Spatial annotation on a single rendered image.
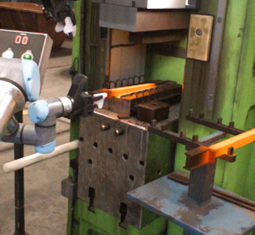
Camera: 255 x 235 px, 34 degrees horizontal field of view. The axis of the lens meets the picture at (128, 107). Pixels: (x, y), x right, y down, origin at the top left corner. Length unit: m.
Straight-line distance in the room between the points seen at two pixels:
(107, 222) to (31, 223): 0.88
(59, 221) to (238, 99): 1.52
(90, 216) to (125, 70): 0.72
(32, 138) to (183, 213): 0.59
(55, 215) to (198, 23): 1.64
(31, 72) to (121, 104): 0.70
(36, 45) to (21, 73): 0.88
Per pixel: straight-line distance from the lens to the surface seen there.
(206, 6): 1.67
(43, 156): 2.07
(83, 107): 1.61
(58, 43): 8.62
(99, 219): 1.98
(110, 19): 1.77
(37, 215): 2.81
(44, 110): 1.47
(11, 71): 1.16
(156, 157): 1.74
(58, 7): 1.64
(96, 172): 1.89
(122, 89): 1.78
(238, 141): 1.27
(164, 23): 1.84
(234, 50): 1.63
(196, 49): 1.67
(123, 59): 2.07
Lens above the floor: 1.46
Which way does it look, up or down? 17 degrees down
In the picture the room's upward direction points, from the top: 4 degrees clockwise
